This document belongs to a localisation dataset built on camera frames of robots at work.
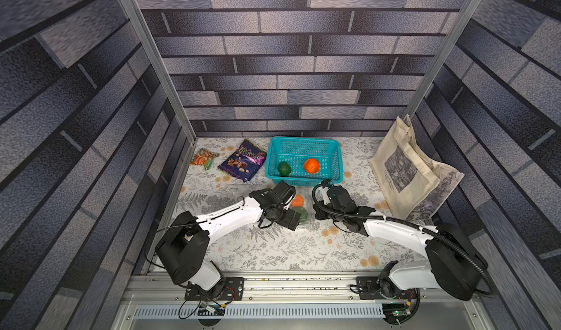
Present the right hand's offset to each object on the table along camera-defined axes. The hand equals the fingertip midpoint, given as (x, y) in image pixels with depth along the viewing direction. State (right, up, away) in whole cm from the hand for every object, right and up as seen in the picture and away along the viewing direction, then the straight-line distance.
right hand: (311, 204), depth 88 cm
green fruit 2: (-4, -3, -1) cm, 5 cm away
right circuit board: (+25, -32, -17) cm, 44 cm away
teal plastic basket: (-5, +23, +23) cm, 33 cm away
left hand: (-9, -4, -4) cm, 11 cm away
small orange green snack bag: (-52, +19, +19) cm, 58 cm away
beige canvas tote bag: (+39, +10, -6) cm, 40 cm away
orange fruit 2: (-5, +1, +3) cm, 6 cm away
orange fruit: (+2, +15, +14) cm, 21 cm away
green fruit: (-11, +14, +13) cm, 22 cm away
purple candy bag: (-31, +18, +16) cm, 39 cm away
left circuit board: (-37, -31, -17) cm, 51 cm away
